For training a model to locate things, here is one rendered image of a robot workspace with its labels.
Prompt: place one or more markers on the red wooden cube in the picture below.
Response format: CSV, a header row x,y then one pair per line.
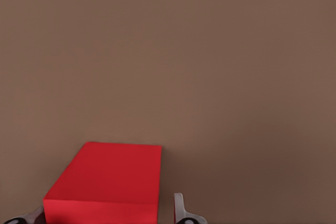
x,y
110,179

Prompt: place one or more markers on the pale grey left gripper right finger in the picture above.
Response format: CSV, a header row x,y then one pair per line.
x,y
181,209

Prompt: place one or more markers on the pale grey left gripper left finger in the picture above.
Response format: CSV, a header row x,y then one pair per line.
x,y
29,218

